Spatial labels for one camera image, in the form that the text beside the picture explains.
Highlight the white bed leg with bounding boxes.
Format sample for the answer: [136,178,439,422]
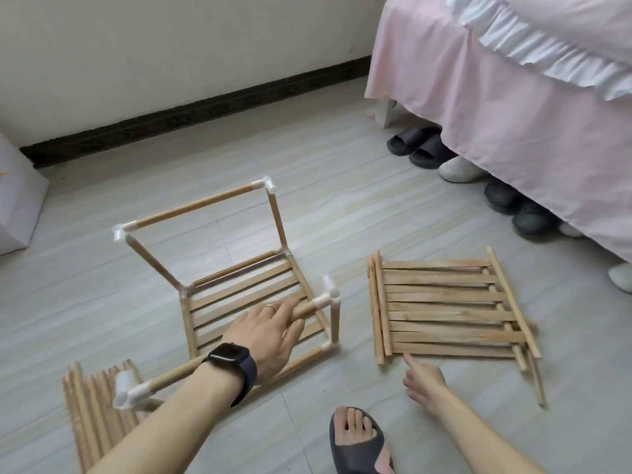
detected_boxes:
[373,96,398,129]

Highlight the dark shoe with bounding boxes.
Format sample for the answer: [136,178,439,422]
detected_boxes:
[512,200,562,240]
[484,179,527,215]

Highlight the person's left hand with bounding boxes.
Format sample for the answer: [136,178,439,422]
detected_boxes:
[219,296,307,386]

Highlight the pile of wooden dowels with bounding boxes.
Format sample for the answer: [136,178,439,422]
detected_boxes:
[61,358,149,474]

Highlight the black smartwatch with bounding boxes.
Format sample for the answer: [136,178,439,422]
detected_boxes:
[204,342,259,408]

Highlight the pink ruffled bed skirt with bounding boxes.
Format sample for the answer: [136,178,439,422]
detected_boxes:
[365,0,632,263]

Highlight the white box cabinet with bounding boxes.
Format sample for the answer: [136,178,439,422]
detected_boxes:
[0,131,51,257]

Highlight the person's right hand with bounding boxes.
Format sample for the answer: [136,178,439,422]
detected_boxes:
[401,352,450,409]

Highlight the slatted wooden shelf panel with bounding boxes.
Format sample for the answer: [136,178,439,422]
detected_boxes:
[180,248,332,376]
[366,246,547,409]

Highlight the person's left forearm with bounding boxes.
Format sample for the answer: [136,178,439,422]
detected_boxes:
[89,365,243,474]

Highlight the black slipper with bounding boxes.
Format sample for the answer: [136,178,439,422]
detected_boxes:
[386,126,442,157]
[409,133,460,171]

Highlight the person's right forearm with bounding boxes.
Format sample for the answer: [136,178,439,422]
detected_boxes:
[429,390,544,474]

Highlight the person's black sandal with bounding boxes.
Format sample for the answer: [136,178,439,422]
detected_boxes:
[329,406,394,474]

